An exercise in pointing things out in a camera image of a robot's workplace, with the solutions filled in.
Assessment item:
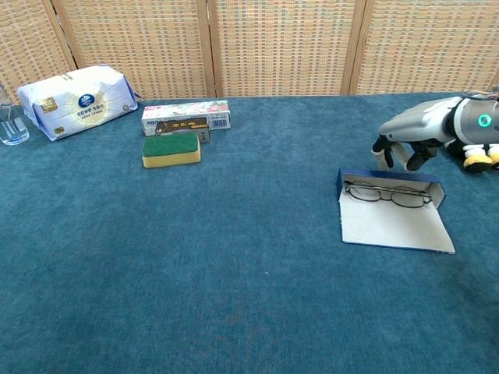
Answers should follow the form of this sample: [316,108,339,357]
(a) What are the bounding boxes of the small dark brown box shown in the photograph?
[154,117,212,145]

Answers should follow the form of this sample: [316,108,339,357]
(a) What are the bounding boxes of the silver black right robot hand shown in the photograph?
[372,96,463,172]

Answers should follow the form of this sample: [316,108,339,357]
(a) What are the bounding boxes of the blue glasses case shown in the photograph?
[337,168,456,256]

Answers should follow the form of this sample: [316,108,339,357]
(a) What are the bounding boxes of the white tissue paper pack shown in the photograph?
[16,64,140,142]

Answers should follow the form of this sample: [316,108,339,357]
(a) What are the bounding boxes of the thin-framed eyeglasses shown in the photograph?
[343,181,434,210]

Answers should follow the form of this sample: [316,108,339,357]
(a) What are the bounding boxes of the black white penguin plush toy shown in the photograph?
[446,139,499,174]

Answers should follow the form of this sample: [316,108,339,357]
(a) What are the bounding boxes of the clear glass cup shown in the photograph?
[0,83,30,146]

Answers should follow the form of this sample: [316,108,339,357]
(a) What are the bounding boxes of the green and yellow sponge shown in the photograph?
[142,131,203,169]

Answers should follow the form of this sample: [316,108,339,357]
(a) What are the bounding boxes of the right arm wrist cable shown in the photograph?
[465,86,499,103]

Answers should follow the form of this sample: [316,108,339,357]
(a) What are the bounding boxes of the blue carpet table mat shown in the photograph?
[0,91,499,374]

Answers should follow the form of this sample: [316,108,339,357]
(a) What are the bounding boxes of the woven bamboo folding screen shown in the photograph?
[0,0,499,107]

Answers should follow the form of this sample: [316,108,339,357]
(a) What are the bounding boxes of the long floral print box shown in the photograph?
[141,99,232,138]

